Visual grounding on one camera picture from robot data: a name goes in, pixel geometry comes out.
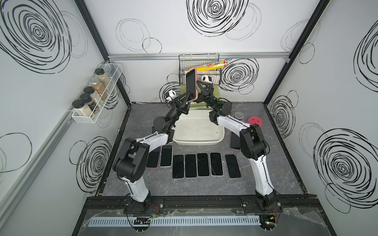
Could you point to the spice jar silver lid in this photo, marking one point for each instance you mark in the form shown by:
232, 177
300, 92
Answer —
98, 86

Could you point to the spice jar black lid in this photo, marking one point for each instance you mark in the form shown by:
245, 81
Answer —
86, 97
103, 78
94, 94
81, 108

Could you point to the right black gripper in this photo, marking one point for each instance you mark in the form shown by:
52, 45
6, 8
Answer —
207, 97

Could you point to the white slotted cable duct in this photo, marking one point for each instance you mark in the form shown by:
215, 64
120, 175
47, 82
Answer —
175, 221

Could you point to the black wire basket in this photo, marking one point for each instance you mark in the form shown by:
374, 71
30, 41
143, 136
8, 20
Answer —
188, 61

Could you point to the green metal tool chest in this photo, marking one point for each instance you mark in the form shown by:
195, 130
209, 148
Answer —
203, 104

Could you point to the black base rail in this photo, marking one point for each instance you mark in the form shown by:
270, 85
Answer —
168, 204

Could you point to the yellow snack package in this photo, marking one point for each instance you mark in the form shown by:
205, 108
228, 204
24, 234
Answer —
213, 66

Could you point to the phone table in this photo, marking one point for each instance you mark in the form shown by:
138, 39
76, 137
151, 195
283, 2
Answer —
166, 156

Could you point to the pink smiley sponge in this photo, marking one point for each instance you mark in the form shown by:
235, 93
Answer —
255, 120

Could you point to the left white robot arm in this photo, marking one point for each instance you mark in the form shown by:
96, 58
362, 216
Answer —
130, 162

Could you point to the aluminium wall rail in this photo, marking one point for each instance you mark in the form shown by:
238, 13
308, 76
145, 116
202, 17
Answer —
174, 56

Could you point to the clear wall spice rack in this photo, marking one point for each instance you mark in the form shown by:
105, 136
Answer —
104, 117

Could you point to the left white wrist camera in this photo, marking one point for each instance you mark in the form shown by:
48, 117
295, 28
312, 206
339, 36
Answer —
170, 95

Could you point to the black phone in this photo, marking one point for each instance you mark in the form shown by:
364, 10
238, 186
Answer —
234, 141

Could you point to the glass jar with powder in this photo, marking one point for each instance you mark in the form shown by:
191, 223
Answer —
238, 115

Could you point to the white plastic storage box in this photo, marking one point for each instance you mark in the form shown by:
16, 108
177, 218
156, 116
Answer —
196, 129

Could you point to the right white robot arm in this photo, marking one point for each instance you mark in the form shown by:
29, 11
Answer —
252, 142

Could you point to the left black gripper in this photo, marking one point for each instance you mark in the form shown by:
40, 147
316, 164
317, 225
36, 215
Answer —
179, 108

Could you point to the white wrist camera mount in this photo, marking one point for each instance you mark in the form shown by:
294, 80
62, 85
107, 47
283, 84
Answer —
206, 79

